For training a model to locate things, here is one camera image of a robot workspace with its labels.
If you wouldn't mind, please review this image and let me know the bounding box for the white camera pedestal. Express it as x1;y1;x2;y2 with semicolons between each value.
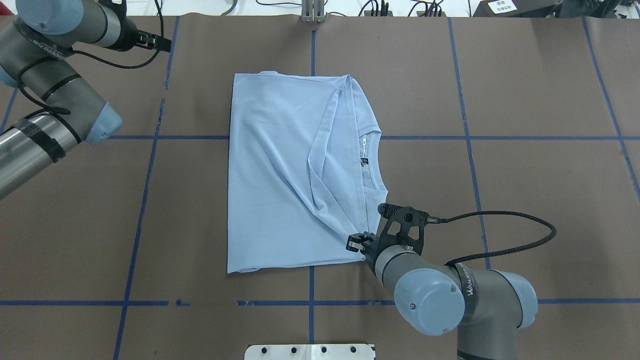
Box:
244;343;377;360

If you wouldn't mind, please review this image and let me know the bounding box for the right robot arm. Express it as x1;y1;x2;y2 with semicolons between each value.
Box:
346;232;538;360

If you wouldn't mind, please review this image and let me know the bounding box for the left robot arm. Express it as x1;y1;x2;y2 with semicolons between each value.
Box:
0;0;172;198

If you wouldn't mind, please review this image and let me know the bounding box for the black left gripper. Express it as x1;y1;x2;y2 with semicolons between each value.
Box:
118;20;172;53

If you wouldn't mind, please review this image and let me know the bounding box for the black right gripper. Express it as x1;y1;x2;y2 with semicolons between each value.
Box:
346;233;388;268

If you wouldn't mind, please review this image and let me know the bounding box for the aluminium frame post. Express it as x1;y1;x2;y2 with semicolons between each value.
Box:
301;0;326;24

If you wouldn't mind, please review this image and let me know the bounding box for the light blue t-shirt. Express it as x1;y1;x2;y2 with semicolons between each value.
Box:
226;71;388;274

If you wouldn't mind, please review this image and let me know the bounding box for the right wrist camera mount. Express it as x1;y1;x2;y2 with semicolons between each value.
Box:
375;203;430;256

